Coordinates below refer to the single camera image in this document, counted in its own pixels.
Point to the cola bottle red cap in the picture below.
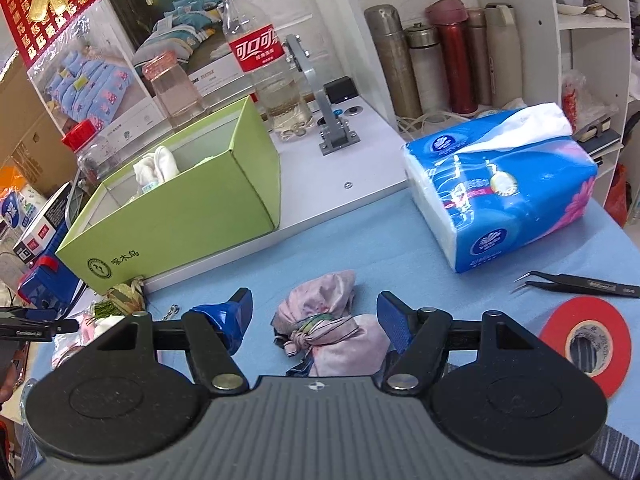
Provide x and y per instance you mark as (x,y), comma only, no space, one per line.
(254,43)

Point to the red tape roll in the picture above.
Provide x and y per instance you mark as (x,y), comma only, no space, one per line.
(592,335)

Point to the beige thermos flask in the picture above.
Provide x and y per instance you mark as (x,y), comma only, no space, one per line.
(504,54)

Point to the blue tissue pack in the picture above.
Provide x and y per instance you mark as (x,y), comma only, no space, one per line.
(492,185)

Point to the steel thermos flask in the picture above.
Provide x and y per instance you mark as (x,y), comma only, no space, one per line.
(391,46)

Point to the blue machine with red strap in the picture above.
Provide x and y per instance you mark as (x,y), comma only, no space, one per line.
(48,285)

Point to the red thermos flask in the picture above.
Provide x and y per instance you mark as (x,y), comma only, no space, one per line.
(449,17)

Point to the grey metal bracket stand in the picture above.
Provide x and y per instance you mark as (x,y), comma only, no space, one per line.
(335,133)

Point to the cardboard sheet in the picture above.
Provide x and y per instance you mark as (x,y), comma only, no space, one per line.
(30,140)

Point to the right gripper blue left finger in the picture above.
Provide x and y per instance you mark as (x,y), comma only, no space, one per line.
(225,319)

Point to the black white small box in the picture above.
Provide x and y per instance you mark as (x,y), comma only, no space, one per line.
(40,232)

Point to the floral white towel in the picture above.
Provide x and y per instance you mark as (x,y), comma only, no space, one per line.
(155,168)

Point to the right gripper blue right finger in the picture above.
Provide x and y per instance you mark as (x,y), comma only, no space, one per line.
(405,322)

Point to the pink purple cloth bundle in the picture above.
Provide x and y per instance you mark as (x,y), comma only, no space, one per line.
(315,325)

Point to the pink lid glass jar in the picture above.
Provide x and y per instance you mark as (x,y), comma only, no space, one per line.
(179,99)

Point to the green zongzi tassel ornament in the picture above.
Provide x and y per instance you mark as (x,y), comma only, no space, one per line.
(122,299)

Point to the green cardboard box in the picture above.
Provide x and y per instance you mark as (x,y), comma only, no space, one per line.
(227,192)

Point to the black tweezers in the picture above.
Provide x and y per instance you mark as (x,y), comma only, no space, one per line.
(577,285)

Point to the white shelf unit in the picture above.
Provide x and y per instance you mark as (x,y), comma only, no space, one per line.
(552,43)

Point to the red lid plastic jar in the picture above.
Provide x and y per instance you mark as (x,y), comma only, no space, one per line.
(96,160)

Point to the short steel thermos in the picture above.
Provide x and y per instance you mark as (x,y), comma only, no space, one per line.
(428,66)

